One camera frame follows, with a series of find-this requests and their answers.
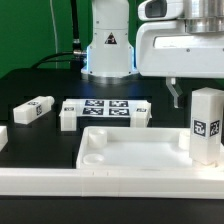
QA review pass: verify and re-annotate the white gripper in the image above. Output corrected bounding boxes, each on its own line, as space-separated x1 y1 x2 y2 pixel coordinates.
136 20 224 108

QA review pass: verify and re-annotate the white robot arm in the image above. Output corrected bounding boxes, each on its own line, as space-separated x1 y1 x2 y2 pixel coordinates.
81 0 224 98

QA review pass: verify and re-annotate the white desk top tray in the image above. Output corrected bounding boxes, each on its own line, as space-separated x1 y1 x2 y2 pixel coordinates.
76 126 224 171

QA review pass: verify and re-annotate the black cable with connector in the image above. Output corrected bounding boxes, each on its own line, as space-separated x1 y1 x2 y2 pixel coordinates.
31 0 88 70

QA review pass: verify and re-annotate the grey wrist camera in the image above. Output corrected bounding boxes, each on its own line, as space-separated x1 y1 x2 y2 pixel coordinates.
138 0 184 21

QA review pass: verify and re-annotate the white marker base plate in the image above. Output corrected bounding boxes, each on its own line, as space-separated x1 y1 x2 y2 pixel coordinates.
60 99 152 119

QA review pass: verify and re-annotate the white front fence bar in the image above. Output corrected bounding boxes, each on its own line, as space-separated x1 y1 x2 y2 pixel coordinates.
0 168 224 199

